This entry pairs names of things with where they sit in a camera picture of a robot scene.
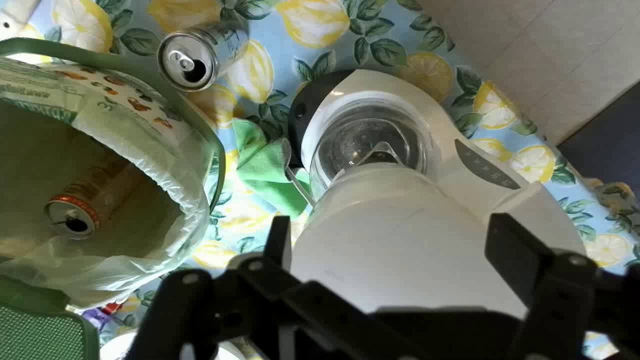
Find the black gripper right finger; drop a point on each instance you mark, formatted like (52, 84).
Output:
(516, 260)

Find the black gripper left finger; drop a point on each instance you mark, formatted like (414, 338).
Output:
(276, 240)

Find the orange drink can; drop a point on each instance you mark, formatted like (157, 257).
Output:
(87, 202)

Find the silver drink can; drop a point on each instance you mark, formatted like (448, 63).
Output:
(190, 63)

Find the green paper napkin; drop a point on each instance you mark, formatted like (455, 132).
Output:
(266, 172)

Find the glass coffee carafe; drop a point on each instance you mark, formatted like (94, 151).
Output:
(366, 143)

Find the lemon print tablecloth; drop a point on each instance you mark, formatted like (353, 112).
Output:
(313, 41)

